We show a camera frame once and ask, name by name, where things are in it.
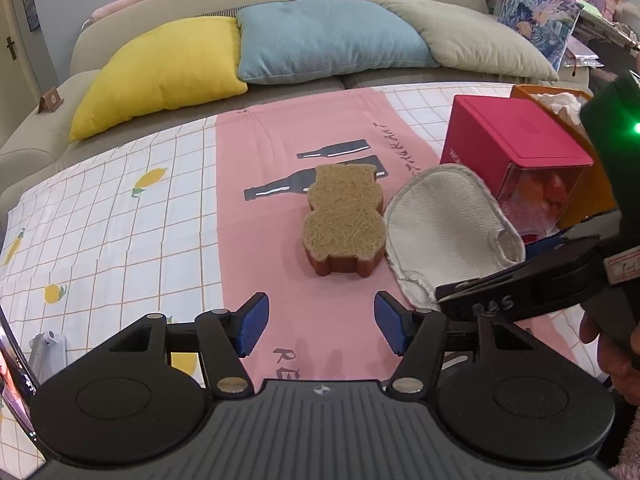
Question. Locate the black phone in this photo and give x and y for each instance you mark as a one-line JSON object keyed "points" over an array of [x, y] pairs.
{"points": [[17, 385]]}

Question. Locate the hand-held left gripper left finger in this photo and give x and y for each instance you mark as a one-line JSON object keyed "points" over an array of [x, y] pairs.
{"points": [[252, 327]]}

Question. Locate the small brown stand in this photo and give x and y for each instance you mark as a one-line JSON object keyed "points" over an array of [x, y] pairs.
{"points": [[51, 101]]}

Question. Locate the blue pillow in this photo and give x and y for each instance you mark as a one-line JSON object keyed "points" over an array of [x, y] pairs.
{"points": [[325, 40]]}

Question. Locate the floral patterned cushion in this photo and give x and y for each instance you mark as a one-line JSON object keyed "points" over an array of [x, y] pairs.
{"points": [[537, 20]]}

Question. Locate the brown bear-shaped sponge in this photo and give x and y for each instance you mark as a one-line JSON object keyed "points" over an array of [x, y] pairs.
{"points": [[342, 220]]}

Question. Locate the grey pillow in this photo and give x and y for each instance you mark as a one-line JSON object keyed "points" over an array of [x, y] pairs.
{"points": [[480, 40]]}

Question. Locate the orange cardboard box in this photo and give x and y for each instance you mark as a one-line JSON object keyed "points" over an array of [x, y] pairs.
{"points": [[590, 195]]}

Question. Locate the orange soft item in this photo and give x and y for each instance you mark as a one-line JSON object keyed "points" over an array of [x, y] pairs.
{"points": [[545, 192]]}

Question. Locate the striped cloth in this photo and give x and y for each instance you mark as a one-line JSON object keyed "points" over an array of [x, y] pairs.
{"points": [[220, 12]]}

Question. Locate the yellow pillow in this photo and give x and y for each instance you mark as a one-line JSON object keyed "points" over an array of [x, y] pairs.
{"points": [[165, 75]]}

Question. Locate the pink lidded clear box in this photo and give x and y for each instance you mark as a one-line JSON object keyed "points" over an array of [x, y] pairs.
{"points": [[510, 130]]}

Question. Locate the white bath mitt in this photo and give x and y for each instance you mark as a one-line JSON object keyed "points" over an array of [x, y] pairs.
{"points": [[445, 220]]}

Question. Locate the purple wall picture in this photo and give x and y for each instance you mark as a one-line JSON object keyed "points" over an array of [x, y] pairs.
{"points": [[31, 2]]}

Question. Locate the white small gadget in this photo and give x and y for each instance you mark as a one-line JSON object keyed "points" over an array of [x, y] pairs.
{"points": [[47, 355]]}

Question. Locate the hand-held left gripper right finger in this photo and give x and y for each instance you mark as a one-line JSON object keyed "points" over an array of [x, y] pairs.
{"points": [[392, 325]]}

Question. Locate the pink fuzzy clothing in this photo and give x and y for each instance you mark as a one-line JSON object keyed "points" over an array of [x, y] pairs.
{"points": [[627, 467]]}

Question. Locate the person's right hand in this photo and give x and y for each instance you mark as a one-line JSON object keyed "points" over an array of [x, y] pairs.
{"points": [[622, 370]]}

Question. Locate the checked printed tablecloth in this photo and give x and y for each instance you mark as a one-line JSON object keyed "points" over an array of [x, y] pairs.
{"points": [[125, 240]]}

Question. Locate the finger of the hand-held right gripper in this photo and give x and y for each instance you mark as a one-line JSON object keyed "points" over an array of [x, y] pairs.
{"points": [[545, 246], [530, 287]]}

